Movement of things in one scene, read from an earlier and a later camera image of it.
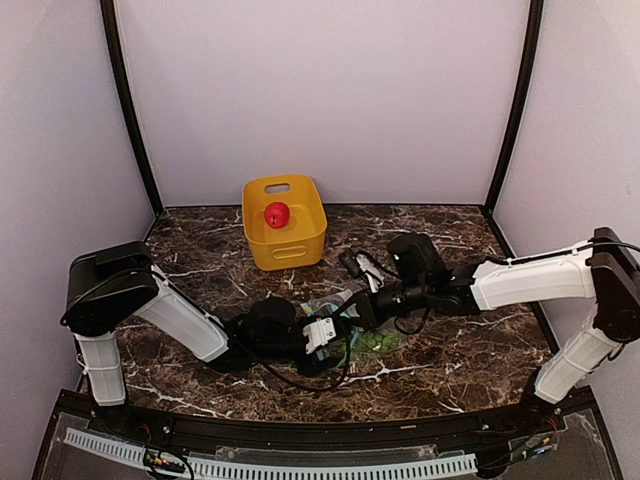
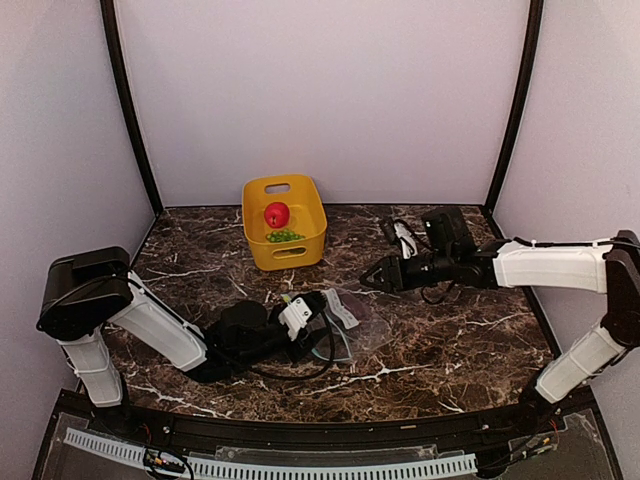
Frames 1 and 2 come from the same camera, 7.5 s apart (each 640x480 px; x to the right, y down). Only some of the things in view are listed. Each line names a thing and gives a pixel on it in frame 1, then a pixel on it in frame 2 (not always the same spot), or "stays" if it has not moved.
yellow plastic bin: x=300 y=242 stays
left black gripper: x=313 y=367 to x=305 y=345
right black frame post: x=535 y=27 stays
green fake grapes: x=374 y=341 to x=282 y=236
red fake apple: x=277 y=214 stays
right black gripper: x=367 y=310 to x=388 y=283
